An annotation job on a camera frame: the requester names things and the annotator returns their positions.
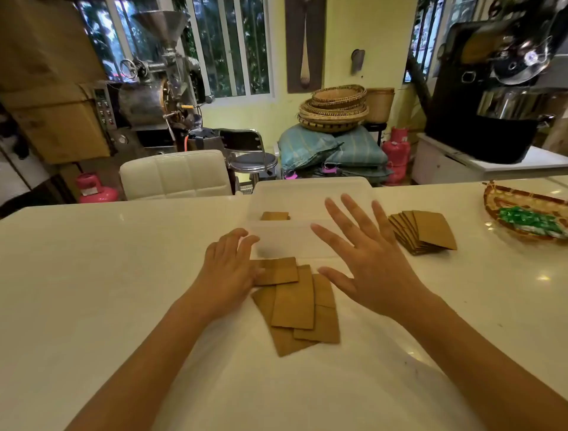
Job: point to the person's right hand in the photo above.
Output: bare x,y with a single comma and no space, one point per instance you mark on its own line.
377,271

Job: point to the person's left hand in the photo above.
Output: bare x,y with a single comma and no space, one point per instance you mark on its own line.
224,275

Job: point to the person's right thumb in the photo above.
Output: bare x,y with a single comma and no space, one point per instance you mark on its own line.
335,277

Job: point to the person's left middle finger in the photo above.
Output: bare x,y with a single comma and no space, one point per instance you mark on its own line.
236,239

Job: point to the person's right middle finger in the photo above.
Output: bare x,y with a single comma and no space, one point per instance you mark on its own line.
344,220

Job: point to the person's left thumb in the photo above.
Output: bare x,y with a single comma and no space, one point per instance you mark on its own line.
258,276

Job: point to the person's right little finger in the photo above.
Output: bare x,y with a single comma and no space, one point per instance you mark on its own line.
384,220

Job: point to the brown cardboard cup sleeve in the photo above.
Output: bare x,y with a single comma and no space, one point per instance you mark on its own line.
279,271
277,339
326,326
295,297
325,291

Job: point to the person's left forearm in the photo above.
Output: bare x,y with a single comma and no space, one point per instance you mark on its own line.
146,368

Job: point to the person's right forearm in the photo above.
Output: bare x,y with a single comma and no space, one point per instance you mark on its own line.
479,364

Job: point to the clear plastic storage container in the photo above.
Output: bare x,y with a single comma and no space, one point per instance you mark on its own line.
306,200

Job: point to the stack of brown cardboard sleeves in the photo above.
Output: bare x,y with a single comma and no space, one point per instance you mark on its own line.
426,231

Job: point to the red gas cylinder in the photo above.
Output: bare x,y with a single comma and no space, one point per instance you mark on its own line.
397,153

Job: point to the blue woven sack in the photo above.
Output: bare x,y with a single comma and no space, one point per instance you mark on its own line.
361,148
304,148

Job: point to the white cabinet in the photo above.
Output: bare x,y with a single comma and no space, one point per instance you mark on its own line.
448,166

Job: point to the chrome stool with black seat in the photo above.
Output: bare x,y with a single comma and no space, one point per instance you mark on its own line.
250,155

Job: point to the white padded chair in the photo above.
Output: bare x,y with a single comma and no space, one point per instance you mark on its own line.
177,175

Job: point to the black stand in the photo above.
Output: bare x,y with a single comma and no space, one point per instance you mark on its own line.
375,133

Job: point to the stack of woven flat baskets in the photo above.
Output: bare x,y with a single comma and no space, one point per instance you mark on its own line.
333,109

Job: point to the tall woven basket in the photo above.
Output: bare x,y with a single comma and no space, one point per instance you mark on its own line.
380,104

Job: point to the woven bamboo tray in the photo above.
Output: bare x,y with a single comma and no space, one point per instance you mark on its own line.
501,200

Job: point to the black exhaust pipe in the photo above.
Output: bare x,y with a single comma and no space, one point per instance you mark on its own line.
417,82

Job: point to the pile of green wrapped packets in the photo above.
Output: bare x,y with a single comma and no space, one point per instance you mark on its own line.
528,220

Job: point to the pink gas cylinder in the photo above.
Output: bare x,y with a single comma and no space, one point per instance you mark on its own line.
95,188

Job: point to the black coffee roaster machine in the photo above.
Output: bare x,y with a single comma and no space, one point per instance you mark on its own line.
492,89

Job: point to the silver coffee roaster machine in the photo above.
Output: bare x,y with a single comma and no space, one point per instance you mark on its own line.
153,89

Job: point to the white framed window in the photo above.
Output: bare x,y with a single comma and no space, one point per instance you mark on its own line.
222,44
432,31

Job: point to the stack of cardboard boxes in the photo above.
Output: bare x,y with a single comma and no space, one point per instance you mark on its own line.
49,80

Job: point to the small wall ornament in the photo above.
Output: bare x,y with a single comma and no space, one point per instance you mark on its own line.
357,60

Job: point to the brown wall hanging with spoon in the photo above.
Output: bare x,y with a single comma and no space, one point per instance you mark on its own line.
305,44

